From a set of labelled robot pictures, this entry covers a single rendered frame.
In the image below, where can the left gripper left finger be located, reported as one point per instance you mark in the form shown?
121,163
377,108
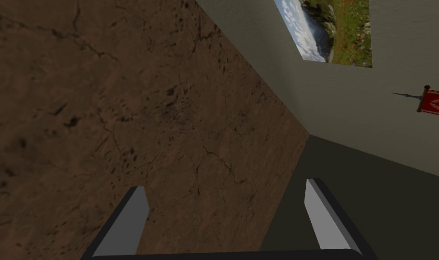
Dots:
123,227

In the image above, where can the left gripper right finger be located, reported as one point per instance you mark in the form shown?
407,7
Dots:
328,224

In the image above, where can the red wall banner on rod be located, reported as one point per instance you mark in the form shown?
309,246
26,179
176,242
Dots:
434,102

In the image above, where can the landscape picture on wall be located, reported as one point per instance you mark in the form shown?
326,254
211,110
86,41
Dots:
329,30

